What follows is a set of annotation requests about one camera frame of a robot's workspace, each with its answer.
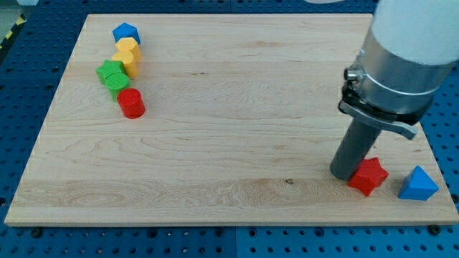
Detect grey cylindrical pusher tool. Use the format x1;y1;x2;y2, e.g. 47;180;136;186
329;119;381;180

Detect light wooden board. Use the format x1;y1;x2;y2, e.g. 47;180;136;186
5;14;458;227

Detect yellow hexagon block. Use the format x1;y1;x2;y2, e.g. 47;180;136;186
115;37;142;61

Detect yellow heart block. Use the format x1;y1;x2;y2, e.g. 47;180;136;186
112;51;138;78

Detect blue triangular block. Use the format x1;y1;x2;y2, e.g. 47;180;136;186
398;166;439;201

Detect blue pentagon block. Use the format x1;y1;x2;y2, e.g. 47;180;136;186
113;23;141;44

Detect red cylinder block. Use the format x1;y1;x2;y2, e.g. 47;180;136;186
117;88;146;119

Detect red star block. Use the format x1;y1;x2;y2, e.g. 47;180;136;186
348;157;389;196

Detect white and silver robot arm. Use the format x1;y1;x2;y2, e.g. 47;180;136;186
339;0;458;139

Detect green star block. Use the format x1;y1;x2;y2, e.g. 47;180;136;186
95;59;126;85

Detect green cylinder block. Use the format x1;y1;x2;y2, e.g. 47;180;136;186
105;73;130;102

